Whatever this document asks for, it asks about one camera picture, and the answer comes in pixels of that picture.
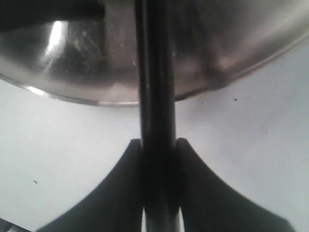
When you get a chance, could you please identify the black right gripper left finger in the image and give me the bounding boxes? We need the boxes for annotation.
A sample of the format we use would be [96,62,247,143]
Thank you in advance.
[39,139,142,232]

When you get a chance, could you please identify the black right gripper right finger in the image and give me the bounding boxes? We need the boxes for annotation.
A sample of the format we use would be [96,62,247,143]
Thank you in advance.
[176,138,294,232]

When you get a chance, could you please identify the black handled serrated knife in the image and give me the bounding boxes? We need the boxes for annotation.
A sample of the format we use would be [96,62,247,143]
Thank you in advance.
[135,0,179,232]

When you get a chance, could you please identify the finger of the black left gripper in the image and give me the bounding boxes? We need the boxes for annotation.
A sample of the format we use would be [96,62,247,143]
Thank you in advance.
[0,0,105,30]

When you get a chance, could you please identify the round steel plate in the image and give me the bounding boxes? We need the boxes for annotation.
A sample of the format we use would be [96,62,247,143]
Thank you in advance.
[0,0,309,105]

